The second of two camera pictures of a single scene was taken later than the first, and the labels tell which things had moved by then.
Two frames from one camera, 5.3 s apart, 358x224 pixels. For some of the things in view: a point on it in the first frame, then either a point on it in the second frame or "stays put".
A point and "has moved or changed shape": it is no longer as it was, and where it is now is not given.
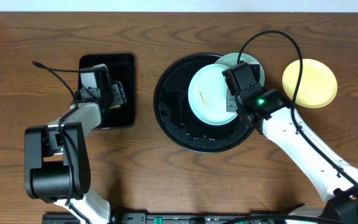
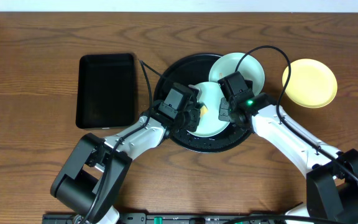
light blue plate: [207, 93] has moved or changed shape
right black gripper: [231, 104] → [224, 114]
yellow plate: [318, 85] stays put
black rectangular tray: [120, 68] stays put
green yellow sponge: [115, 106] → [203, 111]
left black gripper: [117, 94] → [192, 117]
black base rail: [194, 218] stays put
